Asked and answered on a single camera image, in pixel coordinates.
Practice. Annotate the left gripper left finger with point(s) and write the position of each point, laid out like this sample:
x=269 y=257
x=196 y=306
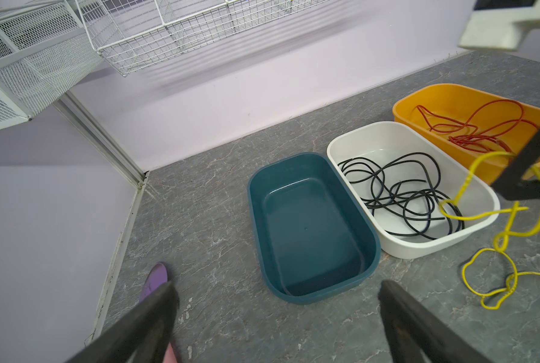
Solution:
x=142 y=335

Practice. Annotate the purple pink brush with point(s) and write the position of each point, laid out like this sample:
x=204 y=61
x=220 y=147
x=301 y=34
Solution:
x=157 y=277

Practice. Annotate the yellow plastic bin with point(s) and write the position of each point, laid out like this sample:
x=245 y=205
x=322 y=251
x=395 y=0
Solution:
x=466 y=122

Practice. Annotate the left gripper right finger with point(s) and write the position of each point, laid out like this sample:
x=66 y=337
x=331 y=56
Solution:
x=414 y=334

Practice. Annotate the teal plastic bin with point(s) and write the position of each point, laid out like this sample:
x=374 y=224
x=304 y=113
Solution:
x=313 y=239

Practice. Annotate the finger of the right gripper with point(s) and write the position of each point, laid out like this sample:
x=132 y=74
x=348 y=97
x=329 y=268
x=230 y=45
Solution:
x=510 y=184

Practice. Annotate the long white wire rack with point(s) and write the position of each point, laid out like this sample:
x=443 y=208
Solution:
x=134 y=35

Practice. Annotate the white plastic bin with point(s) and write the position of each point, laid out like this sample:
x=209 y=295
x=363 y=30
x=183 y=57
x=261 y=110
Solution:
x=407 y=186

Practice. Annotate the small white mesh basket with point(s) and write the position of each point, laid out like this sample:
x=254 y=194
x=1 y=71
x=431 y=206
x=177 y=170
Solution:
x=44 y=52

